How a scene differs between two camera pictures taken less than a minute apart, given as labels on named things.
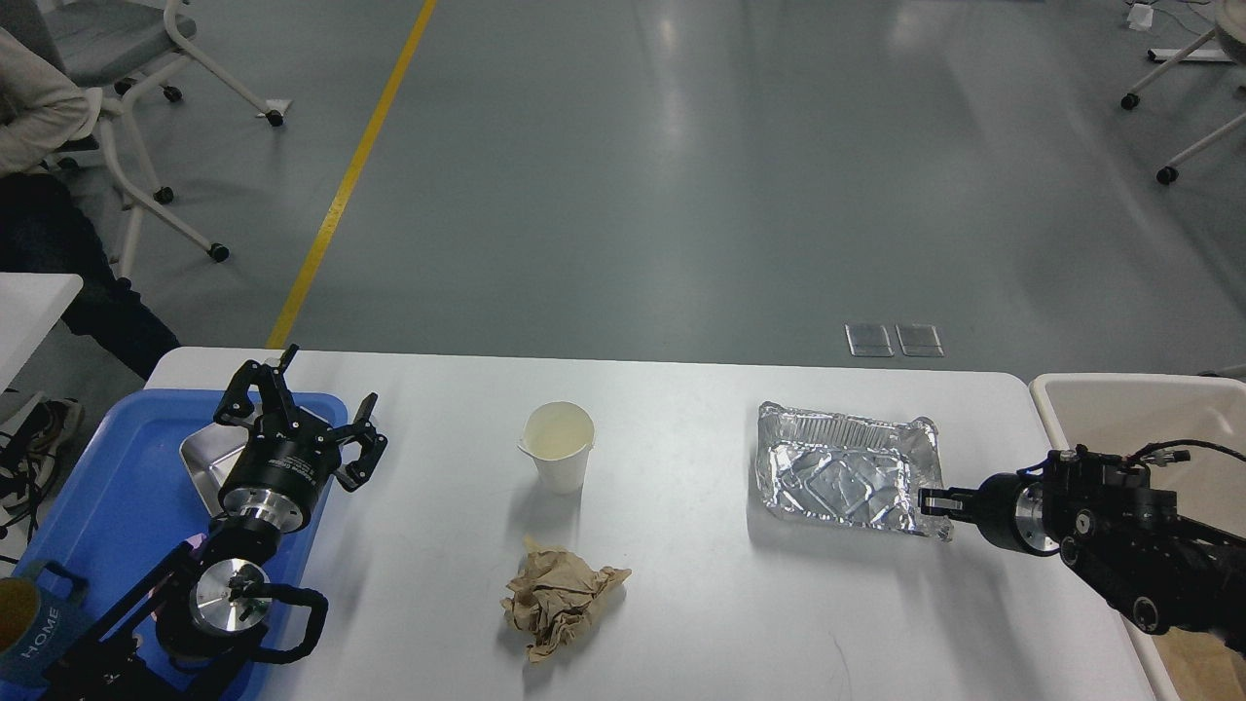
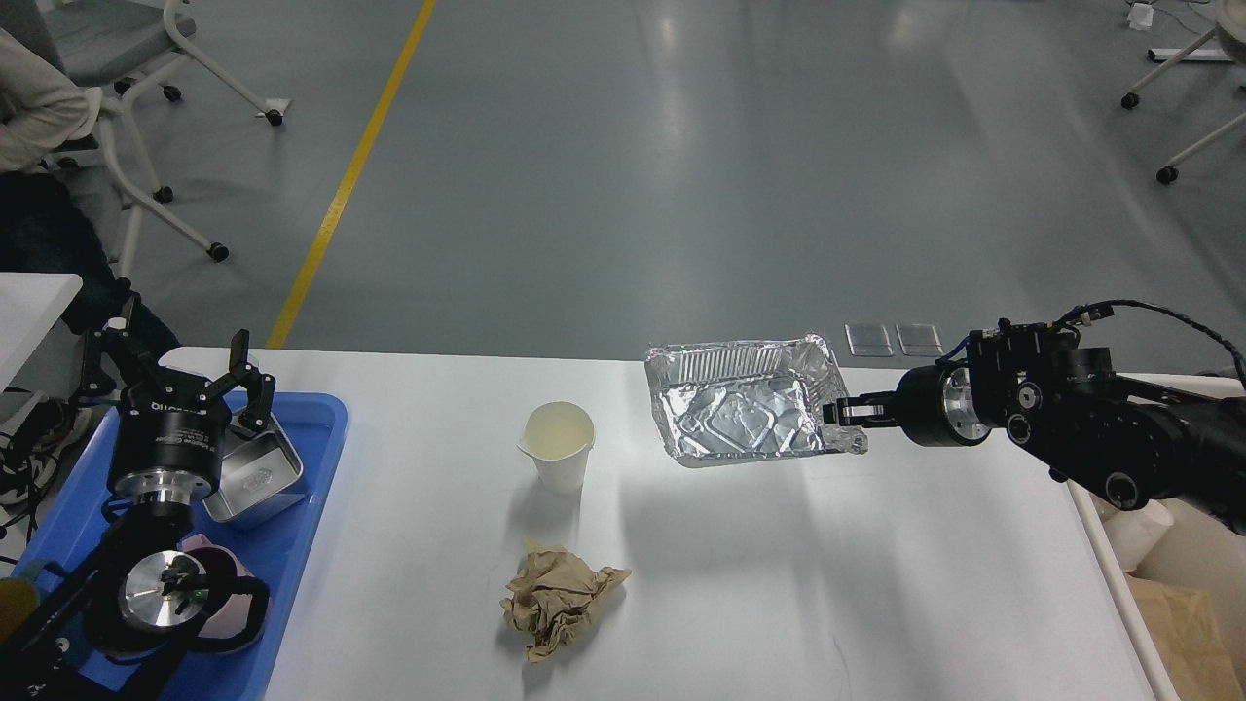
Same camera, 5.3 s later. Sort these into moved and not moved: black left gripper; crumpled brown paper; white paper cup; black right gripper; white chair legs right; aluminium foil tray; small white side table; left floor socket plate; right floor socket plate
Moved: black right gripper; black left gripper; aluminium foil tray
Not moved: white chair legs right; small white side table; right floor socket plate; white paper cup; crumpled brown paper; left floor socket plate
